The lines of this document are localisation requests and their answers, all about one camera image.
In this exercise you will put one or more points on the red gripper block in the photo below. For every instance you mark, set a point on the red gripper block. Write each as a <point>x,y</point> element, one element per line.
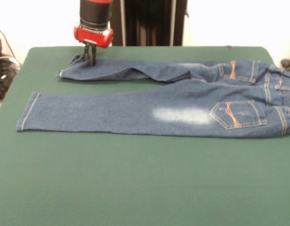
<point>93,37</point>

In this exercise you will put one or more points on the blue denim jeans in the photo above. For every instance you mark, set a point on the blue denim jeans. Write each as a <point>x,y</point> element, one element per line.
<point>159,113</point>

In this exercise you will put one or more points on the dark green table cloth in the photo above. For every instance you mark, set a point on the dark green table cloth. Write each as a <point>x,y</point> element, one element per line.
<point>145,176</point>

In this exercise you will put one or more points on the grey chair base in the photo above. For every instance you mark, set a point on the grey chair base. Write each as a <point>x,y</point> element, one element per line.
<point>287,62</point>

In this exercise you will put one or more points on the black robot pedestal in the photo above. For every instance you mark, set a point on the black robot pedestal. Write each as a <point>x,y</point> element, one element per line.
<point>147,23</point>

